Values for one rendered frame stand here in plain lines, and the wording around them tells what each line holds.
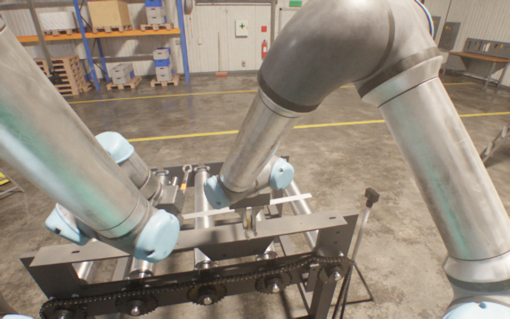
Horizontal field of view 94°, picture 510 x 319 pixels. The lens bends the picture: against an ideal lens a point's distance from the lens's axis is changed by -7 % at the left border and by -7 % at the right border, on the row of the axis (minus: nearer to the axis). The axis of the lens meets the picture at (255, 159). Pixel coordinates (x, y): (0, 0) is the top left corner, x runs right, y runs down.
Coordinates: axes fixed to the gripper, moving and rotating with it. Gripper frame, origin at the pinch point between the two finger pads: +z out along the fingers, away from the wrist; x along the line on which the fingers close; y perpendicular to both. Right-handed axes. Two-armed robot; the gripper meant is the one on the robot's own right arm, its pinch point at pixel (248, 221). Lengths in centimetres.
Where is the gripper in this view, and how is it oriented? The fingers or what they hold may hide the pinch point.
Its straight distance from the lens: 88.9
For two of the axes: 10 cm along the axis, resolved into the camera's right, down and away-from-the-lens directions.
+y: 1.9, 4.9, -8.5
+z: 0.0, 8.7, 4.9
